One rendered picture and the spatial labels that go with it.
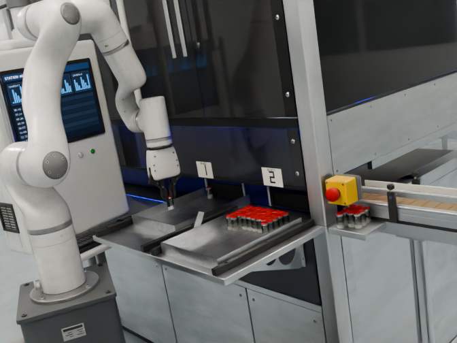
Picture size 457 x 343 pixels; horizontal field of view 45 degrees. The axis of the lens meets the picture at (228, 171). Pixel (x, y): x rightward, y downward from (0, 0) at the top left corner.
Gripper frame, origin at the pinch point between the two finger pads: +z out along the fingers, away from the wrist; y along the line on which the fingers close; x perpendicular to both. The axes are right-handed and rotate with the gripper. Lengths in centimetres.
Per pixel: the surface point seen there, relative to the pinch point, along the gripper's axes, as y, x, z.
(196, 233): -0.8, 13.9, 11.9
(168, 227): 3.2, 2.1, 10.8
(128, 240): 14.6, -5.3, 13.1
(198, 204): -19.3, -17.0, 10.9
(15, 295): 23, -229, 89
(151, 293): -14, -70, 59
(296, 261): -25.2, 30.2, 25.8
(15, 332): 34, -171, 93
